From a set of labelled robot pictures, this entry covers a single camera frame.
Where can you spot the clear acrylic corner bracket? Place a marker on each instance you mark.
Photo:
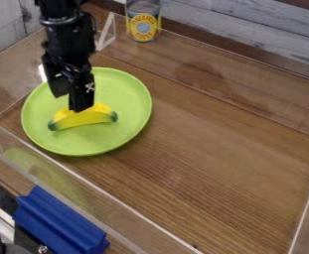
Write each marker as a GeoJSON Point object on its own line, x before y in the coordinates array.
{"type": "Point", "coordinates": [106, 35]}

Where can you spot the yellow labelled tin can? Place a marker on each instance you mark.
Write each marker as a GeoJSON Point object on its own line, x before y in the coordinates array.
{"type": "Point", "coordinates": [142, 19]}

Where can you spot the green plastic plate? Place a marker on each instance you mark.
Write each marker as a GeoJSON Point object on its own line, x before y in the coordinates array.
{"type": "Point", "coordinates": [122, 92]}

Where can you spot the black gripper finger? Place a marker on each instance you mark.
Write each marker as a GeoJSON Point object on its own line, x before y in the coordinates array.
{"type": "Point", "coordinates": [80, 91]}
{"type": "Point", "coordinates": [58, 82]}

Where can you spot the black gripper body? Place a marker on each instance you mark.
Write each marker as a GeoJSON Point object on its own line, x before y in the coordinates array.
{"type": "Point", "coordinates": [70, 43]}

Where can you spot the clear acrylic enclosure wall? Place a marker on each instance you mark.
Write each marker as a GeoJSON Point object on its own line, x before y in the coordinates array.
{"type": "Point", "coordinates": [133, 233]}

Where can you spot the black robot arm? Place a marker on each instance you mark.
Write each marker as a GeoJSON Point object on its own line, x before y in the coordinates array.
{"type": "Point", "coordinates": [62, 6]}

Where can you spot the blue plastic clamp block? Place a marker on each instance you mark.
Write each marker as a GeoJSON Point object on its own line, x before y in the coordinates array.
{"type": "Point", "coordinates": [56, 225]}

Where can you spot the yellow toy banana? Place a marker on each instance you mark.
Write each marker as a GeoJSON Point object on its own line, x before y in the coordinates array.
{"type": "Point", "coordinates": [67, 119]}

